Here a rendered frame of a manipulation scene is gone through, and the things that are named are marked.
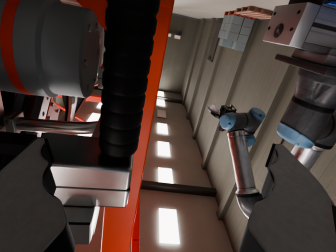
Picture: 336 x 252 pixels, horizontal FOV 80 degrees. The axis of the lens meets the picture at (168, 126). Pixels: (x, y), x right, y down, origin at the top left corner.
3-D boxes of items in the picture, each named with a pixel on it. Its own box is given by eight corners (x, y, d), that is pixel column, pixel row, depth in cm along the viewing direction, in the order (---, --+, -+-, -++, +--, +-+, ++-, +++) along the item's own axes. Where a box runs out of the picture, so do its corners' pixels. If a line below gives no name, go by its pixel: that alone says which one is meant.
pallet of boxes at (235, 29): (243, 15, 749) (233, 47, 799) (225, 11, 739) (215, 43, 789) (256, 15, 651) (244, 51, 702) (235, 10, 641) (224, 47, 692)
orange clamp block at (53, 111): (12, 117, 51) (27, 127, 59) (46, 121, 52) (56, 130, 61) (20, 92, 53) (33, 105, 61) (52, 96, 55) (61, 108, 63)
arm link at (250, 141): (260, 136, 99) (251, 148, 104) (247, 122, 107) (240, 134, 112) (248, 136, 96) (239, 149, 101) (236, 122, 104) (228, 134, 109)
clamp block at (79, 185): (16, 161, 16) (24, 208, 18) (133, 170, 18) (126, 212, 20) (43, 129, 20) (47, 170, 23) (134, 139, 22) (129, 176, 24)
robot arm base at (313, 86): (376, 85, 52) (353, 119, 57) (331, 72, 66) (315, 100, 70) (325, 75, 50) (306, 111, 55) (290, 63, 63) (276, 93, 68)
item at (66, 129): (0, 116, 35) (10, 164, 39) (115, 129, 38) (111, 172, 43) (43, 85, 50) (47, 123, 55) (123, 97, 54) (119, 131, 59)
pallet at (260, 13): (261, 14, 623) (259, 19, 628) (233, 8, 610) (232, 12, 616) (285, 13, 506) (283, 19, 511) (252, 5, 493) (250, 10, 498)
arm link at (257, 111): (253, 116, 89) (241, 134, 95) (270, 115, 94) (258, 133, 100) (242, 105, 95) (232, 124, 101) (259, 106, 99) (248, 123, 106)
